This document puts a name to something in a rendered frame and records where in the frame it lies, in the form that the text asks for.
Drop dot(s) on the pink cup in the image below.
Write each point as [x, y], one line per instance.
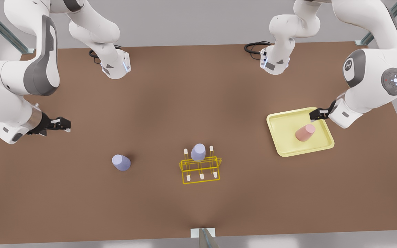
[304, 133]

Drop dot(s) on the silver frame post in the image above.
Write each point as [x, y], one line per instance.
[2, 29]
[381, 22]
[203, 238]

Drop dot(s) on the purple cup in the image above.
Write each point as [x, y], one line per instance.
[121, 162]
[198, 152]

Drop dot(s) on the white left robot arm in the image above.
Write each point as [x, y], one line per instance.
[370, 75]

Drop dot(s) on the yellow square tray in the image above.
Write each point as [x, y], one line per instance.
[284, 137]

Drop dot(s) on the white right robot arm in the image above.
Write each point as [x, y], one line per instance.
[9, 86]

